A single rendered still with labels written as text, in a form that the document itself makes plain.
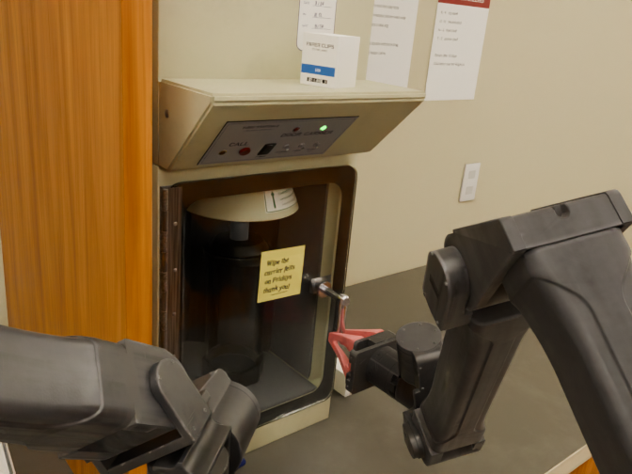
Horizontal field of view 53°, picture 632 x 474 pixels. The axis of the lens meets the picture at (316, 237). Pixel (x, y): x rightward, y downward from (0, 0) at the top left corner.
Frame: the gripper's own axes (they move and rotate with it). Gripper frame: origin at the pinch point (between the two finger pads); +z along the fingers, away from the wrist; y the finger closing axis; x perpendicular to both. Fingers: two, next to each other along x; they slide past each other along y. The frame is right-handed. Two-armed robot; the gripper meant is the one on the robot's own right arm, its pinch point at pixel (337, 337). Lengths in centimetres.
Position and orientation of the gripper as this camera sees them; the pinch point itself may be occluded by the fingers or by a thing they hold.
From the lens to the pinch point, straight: 96.3
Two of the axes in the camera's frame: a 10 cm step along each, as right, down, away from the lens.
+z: -6.3, -3.1, 7.1
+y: -7.7, 1.5, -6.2
